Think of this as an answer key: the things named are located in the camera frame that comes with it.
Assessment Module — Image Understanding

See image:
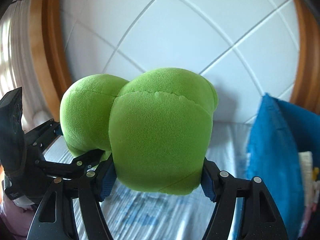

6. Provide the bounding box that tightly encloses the green plush toy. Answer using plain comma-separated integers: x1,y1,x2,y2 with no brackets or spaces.
59,67,218,195

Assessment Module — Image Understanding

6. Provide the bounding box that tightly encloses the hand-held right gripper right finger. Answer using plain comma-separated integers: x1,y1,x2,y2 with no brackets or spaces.
200,160,287,240

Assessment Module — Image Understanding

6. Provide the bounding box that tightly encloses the white curtain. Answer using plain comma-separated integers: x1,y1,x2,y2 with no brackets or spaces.
0,0,34,120

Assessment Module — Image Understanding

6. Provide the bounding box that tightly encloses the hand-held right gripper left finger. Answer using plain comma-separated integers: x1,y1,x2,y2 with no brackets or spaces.
26,159,117,240

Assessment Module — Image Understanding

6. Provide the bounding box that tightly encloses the pink cloth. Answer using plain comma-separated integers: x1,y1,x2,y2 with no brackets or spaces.
0,194,34,237

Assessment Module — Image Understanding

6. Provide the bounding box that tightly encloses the blue cloth bag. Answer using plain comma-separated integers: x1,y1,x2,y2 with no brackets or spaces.
246,93,320,240

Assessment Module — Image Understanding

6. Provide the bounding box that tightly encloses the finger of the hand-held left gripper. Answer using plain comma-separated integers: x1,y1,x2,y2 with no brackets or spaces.
24,119,63,153
35,150,113,179

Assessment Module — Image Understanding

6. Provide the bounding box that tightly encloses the cloth-covered round desktop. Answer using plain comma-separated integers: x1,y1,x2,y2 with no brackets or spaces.
0,120,253,240

